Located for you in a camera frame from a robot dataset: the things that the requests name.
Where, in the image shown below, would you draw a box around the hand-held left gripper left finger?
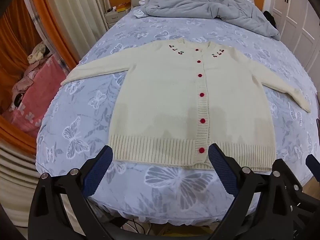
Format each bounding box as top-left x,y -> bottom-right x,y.
29,145 -> 114,240

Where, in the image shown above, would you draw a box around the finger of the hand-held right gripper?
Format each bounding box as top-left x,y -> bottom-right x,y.
306,154 -> 320,178

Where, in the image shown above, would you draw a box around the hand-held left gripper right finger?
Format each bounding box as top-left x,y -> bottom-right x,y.
208,143 -> 310,240

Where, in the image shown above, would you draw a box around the cream knit cardigan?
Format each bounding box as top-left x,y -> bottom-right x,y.
61,39 -> 311,172

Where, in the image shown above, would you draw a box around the bed with butterfly sheet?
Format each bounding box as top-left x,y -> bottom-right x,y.
35,11 -> 320,224

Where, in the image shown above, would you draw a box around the yellow cardboard box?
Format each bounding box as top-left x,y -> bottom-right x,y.
147,224 -> 175,237

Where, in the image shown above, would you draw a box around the beige crumpled cloth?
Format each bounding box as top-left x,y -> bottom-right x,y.
27,42 -> 54,65

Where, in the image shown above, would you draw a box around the orange curtain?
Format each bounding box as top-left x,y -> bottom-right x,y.
0,0 -> 80,153

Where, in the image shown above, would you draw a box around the black bag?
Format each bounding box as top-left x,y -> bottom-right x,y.
262,10 -> 278,30

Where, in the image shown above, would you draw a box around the white wardrobe doors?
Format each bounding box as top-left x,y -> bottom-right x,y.
262,0 -> 320,73

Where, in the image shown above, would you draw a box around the white nightstand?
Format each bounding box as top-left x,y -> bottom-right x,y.
104,6 -> 132,30

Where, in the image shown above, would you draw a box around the white curtain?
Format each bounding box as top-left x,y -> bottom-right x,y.
42,0 -> 111,64

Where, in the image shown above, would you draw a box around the grey quilt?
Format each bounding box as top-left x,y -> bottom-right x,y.
140,0 -> 281,41

